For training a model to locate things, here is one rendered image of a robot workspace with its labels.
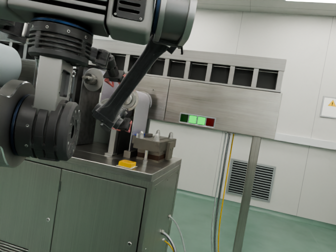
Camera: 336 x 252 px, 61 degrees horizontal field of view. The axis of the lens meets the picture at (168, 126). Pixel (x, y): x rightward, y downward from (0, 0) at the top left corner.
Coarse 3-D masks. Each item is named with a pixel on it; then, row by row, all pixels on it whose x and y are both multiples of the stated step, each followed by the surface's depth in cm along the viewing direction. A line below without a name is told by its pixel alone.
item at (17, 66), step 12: (0, 36) 194; (0, 48) 195; (12, 48) 205; (24, 48) 215; (0, 60) 197; (12, 60) 206; (24, 60) 217; (0, 72) 198; (12, 72) 208; (24, 72) 219; (0, 84) 200
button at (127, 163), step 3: (120, 162) 145; (123, 162) 145; (126, 162) 145; (129, 162) 146; (132, 162) 147; (135, 162) 150; (120, 165) 145; (123, 165) 145; (126, 165) 144; (129, 165) 144; (132, 165) 146
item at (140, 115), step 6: (138, 108) 177; (138, 114) 178; (144, 114) 189; (138, 120) 180; (144, 120) 191; (132, 126) 173; (138, 126) 182; (144, 126) 193; (132, 132) 174; (138, 132) 184; (144, 132) 195
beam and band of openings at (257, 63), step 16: (112, 48) 211; (128, 48) 208; (176, 48) 198; (128, 64) 209; (160, 64) 209; (176, 64) 206; (192, 64) 203; (208, 64) 193; (224, 64) 190; (240, 64) 187; (256, 64) 184; (272, 64) 182; (192, 80) 196; (208, 80) 193; (224, 80) 197; (240, 80) 194; (256, 80) 185; (272, 80) 189
